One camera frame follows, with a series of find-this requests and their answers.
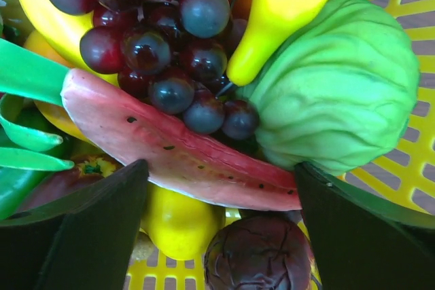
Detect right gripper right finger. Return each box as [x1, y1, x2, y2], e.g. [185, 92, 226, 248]
[294, 163, 434, 289]

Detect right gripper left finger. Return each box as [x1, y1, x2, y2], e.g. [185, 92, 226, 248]
[1, 160, 148, 290]

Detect watermelon slice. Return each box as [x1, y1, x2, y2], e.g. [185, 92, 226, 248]
[61, 69, 301, 211]

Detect yellow plastic basket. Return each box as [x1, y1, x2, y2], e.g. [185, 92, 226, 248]
[124, 0, 434, 289]

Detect green pepper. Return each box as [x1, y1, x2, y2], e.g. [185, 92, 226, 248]
[1, 107, 72, 219]

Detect yellow lemon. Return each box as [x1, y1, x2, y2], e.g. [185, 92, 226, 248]
[141, 183, 226, 260]

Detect dark purple passion fruit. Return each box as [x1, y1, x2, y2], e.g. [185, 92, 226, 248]
[203, 215, 313, 289]

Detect green cabbage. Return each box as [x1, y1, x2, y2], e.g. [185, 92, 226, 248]
[237, 0, 420, 175]

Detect red dragon fruit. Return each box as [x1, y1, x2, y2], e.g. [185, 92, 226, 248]
[1, 39, 73, 172]

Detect dark purple grapes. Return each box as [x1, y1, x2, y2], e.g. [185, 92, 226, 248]
[48, 0, 259, 141]

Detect long yellow banana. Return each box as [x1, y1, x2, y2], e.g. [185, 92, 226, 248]
[226, 0, 327, 86]

